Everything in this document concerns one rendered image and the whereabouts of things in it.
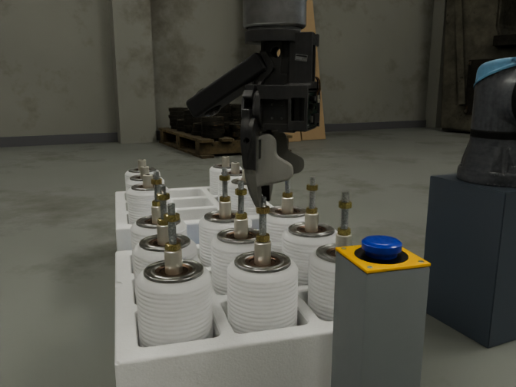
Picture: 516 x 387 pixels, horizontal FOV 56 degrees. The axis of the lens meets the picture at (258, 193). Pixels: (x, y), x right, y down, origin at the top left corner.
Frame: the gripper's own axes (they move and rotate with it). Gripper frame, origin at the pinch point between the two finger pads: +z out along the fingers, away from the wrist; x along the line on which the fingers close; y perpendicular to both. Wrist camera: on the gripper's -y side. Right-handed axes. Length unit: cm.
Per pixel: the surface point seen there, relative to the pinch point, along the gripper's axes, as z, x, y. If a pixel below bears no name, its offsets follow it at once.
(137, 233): 10.2, 8.1, -24.0
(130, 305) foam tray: 16.5, -4.2, -17.5
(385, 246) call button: 1.6, -11.6, 17.2
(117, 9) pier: -71, 289, -216
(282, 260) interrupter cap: 9.1, 0.7, 3.2
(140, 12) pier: -70, 301, -203
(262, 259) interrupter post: 8.7, -1.0, 0.9
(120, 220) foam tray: 17, 32, -44
